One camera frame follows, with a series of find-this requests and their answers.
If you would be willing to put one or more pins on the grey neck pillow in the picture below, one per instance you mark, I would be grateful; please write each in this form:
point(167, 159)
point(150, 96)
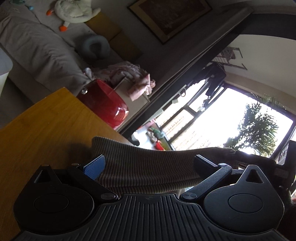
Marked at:
point(86, 44)

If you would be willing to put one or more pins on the red gold-framed picture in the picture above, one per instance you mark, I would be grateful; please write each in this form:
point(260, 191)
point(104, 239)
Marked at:
point(171, 16)

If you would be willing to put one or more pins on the green cloth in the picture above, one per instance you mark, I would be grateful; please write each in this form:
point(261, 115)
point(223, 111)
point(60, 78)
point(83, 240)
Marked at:
point(16, 1)

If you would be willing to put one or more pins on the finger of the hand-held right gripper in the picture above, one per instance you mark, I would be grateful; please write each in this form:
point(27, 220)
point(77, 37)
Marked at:
point(256, 158)

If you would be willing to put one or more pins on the red glossy plastic bin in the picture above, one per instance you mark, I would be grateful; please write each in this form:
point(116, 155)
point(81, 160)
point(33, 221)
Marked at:
point(99, 102)

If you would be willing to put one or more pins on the dark-framed window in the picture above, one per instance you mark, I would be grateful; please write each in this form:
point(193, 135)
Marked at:
point(192, 109)

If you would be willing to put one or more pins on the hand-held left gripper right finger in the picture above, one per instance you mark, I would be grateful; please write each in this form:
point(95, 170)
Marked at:
point(203, 165)

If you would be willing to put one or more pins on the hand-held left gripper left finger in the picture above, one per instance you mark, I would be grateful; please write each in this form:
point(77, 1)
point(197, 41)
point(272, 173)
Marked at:
point(94, 168)

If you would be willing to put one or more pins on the mustard sofa back cushion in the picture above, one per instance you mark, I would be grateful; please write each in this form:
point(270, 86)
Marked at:
point(104, 25)

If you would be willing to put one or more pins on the white goose plush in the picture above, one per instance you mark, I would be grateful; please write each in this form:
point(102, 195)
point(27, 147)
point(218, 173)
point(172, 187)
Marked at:
point(74, 11)

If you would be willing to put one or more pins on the striped grey sweater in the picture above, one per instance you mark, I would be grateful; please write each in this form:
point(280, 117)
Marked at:
point(143, 166)

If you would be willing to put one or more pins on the grey sofa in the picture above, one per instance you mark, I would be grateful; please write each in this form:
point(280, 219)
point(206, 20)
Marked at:
point(34, 46)

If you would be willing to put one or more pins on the small blue toy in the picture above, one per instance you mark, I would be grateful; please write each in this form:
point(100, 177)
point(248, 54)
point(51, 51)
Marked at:
point(31, 8)

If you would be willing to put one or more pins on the person's right forearm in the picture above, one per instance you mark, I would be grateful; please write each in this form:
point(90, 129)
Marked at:
point(288, 197)

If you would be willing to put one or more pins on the pink clothes pile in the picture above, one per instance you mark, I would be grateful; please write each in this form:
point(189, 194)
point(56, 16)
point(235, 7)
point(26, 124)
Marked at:
point(129, 74)

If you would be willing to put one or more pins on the dark hanging clothes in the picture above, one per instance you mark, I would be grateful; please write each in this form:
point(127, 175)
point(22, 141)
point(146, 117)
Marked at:
point(215, 78)

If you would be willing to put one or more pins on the red plastic basin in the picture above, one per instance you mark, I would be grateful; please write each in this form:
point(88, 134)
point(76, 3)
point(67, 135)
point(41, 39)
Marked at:
point(160, 146)

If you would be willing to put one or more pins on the ceiling drying rack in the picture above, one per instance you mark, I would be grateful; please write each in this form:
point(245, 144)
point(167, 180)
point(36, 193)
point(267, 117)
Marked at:
point(227, 55)

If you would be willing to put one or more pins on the beige upholstered seat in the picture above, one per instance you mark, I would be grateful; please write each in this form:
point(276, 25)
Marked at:
point(136, 103)

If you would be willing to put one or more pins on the green plush toy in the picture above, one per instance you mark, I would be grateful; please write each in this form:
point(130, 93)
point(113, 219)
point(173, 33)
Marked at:
point(157, 133)

